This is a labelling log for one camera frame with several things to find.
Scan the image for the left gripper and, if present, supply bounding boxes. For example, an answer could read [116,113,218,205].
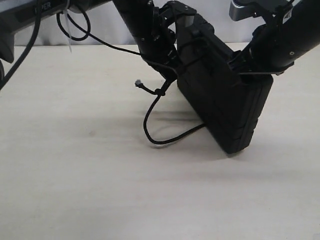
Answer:
[134,0,197,80]

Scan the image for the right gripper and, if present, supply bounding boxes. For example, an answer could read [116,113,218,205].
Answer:
[228,23,297,75]

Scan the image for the black plastic carrying case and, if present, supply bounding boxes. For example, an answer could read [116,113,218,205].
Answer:
[177,13,274,155]

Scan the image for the black braided rope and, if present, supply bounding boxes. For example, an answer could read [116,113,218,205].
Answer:
[134,37,208,145]

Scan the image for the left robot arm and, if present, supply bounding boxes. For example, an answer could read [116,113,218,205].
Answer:
[0,0,196,87]

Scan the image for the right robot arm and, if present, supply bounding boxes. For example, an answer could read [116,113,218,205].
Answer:
[228,0,320,75]

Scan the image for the white zip tie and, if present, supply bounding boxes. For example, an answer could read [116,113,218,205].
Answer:
[62,0,72,54]

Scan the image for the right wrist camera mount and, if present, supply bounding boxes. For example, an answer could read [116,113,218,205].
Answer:
[229,0,294,27]

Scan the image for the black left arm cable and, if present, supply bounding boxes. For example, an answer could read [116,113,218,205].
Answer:
[0,0,143,92]

